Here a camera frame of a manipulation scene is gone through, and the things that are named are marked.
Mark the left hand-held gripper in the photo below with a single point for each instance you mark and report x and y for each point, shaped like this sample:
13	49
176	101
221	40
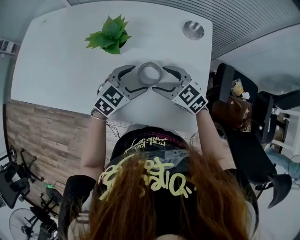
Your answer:
110	98

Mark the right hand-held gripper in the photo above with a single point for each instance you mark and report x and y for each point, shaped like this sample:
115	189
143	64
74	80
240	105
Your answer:
191	98

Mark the grey roll of tape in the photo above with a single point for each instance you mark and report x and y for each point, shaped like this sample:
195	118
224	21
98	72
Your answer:
142	77

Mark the person's right forearm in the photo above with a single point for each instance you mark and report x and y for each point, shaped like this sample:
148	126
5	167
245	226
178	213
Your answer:
209	138

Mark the person's left forearm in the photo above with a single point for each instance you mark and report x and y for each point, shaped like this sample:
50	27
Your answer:
95	143

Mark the green potted succulent plant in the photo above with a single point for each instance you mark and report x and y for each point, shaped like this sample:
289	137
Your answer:
110	35

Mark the round metal ashtray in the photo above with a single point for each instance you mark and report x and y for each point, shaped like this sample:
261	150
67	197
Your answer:
193	29

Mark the black shirt with yellow print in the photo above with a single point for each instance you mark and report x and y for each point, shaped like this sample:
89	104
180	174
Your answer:
150	140

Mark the yellow snack packet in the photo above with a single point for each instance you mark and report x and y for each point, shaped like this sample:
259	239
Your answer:
237	87

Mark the brown bag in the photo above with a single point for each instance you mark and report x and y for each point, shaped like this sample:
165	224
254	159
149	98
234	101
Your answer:
232	112

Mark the black chair base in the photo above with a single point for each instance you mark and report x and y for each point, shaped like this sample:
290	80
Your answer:
50	199

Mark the black standing fan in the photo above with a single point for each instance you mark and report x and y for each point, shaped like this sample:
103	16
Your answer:
23	222

